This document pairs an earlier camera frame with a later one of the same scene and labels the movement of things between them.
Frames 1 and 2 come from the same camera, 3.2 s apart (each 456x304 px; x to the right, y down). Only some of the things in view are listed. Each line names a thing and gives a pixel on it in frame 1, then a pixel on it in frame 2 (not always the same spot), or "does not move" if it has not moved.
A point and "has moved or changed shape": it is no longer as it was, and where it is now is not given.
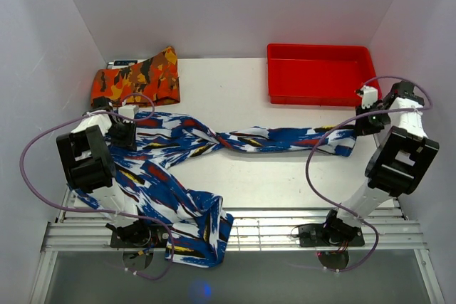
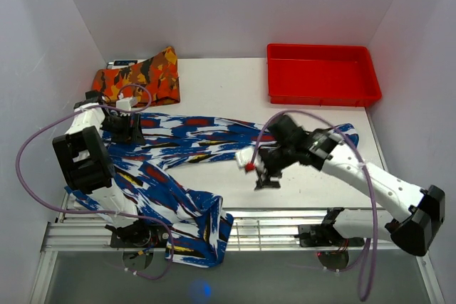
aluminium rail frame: [84, 228] does not move
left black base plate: [159, 238] does not move
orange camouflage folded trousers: [158, 77] does not move
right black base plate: [312, 236] does not move
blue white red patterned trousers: [190, 224] has moved or changed shape
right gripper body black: [372, 123] -> [277, 159]
